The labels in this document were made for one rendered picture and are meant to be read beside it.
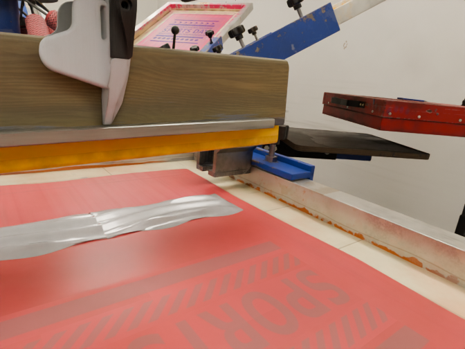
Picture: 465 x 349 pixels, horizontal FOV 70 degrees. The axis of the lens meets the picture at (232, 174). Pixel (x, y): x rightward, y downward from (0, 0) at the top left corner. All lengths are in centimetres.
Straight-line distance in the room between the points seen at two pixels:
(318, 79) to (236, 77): 234
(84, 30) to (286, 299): 25
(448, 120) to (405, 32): 125
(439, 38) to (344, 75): 61
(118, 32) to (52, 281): 20
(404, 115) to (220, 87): 83
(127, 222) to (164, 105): 14
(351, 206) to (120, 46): 30
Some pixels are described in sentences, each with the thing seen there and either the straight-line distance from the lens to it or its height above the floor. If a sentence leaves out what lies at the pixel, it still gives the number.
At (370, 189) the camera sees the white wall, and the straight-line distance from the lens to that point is 245.
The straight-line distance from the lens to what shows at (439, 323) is 33.
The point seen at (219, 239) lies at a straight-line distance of 36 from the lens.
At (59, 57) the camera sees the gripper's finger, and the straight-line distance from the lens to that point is 27.
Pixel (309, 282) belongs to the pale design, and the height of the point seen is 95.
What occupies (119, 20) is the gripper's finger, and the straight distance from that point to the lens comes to 27.
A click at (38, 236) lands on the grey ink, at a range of 37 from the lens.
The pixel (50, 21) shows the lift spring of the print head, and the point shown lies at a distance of 113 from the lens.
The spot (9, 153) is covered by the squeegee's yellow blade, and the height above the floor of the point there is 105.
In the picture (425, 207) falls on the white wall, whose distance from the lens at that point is 231.
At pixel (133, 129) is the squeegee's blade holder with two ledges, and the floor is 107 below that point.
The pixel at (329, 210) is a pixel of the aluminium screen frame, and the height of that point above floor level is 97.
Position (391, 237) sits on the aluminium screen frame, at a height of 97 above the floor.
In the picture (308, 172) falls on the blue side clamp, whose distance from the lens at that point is 50.
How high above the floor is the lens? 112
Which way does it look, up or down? 16 degrees down
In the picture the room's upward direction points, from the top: 6 degrees clockwise
